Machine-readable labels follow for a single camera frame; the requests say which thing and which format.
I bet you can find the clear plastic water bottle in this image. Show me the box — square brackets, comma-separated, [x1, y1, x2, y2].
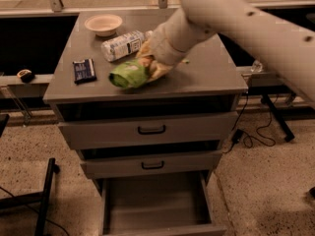
[101, 30, 153, 62]

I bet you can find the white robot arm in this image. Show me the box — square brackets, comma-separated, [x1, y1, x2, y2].
[138, 0, 315, 107]

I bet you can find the grey open bottom drawer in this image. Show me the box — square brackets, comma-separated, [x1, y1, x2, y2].
[99, 172, 226, 236]

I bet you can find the grey middle drawer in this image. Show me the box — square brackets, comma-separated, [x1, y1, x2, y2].
[81, 150, 222, 179]

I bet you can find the white paper bowl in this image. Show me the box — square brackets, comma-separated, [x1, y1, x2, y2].
[85, 14, 123, 36]

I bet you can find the black stand frame left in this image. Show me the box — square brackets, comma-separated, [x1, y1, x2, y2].
[0, 113, 61, 236]

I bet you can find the yellow tape measure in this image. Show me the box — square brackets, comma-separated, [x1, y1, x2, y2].
[17, 69, 34, 83]

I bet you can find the black power cable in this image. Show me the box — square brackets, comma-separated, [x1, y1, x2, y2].
[222, 93, 280, 154]

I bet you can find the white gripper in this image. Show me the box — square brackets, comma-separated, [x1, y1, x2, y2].
[135, 23, 187, 85]

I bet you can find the small background water bottle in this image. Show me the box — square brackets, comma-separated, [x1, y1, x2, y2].
[251, 60, 264, 73]

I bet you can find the grey drawer cabinet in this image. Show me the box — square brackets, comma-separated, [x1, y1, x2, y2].
[42, 7, 249, 236]

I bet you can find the black stand leg right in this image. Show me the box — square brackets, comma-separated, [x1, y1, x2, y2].
[262, 94, 295, 143]

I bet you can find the green rice chip bag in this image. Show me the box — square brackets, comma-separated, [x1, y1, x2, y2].
[108, 59, 150, 89]

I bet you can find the black drawer handle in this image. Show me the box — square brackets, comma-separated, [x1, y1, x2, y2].
[137, 125, 166, 136]
[141, 160, 164, 170]

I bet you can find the black middle drawer handle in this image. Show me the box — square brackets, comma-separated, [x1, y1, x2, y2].
[141, 160, 164, 170]

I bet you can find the dark blue snack packet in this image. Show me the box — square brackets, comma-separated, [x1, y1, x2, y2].
[73, 59, 96, 85]

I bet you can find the black top drawer handle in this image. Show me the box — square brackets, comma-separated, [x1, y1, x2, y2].
[137, 125, 166, 136]

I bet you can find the black power adapter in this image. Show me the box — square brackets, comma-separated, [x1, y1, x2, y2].
[231, 129, 244, 145]

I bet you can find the grey top drawer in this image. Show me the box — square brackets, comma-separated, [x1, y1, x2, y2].
[58, 111, 237, 150]

